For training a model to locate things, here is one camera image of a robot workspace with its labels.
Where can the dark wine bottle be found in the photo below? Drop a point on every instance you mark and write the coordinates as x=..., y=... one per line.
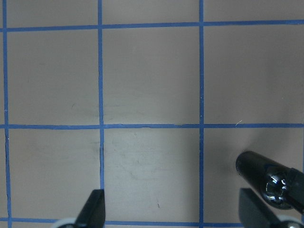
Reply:
x=280, y=186

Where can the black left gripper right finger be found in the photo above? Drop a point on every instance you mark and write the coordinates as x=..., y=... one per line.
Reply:
x=253, y=213

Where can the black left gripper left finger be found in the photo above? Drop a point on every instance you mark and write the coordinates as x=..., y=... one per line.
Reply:
x=92, y=214

